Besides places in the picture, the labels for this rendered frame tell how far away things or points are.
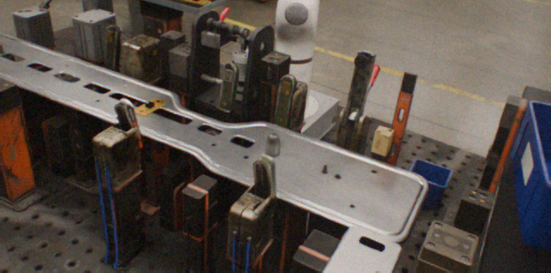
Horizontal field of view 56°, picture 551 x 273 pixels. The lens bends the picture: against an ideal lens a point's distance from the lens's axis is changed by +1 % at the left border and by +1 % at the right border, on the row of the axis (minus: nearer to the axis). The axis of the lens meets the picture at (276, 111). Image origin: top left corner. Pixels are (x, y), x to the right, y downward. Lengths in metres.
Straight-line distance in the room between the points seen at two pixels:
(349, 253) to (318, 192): 0.16
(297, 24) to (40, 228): 0.85
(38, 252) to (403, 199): 0.85
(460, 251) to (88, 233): 0.89
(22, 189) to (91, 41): 0.43
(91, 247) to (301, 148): 0.57
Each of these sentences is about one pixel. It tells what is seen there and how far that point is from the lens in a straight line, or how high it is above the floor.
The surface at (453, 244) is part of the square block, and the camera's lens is 0.91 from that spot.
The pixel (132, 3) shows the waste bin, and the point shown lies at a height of 0.28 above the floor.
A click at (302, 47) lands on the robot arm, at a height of 1.04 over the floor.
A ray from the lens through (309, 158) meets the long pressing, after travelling 1.12.
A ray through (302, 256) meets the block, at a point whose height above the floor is 0.98.
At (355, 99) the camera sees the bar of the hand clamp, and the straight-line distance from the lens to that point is 1.15.
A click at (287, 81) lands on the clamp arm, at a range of 1.21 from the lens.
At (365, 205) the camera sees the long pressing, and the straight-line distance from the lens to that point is 1.02.
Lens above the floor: 1.64
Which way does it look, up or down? 30 degrees down
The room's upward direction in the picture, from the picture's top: 5 degrees clockwise
